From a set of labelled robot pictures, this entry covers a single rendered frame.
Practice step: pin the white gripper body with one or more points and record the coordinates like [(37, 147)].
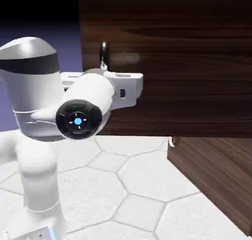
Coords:
[(132, 86)]

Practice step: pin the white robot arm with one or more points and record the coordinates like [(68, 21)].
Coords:
[(35, 98)]

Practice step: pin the dark wood cabinet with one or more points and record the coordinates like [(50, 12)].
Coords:
[(196, 66)]

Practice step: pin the large dark wood door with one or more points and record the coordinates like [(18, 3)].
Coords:
[(187, 46)]

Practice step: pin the small dark wood door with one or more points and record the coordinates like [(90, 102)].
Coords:
[(220, 175)]

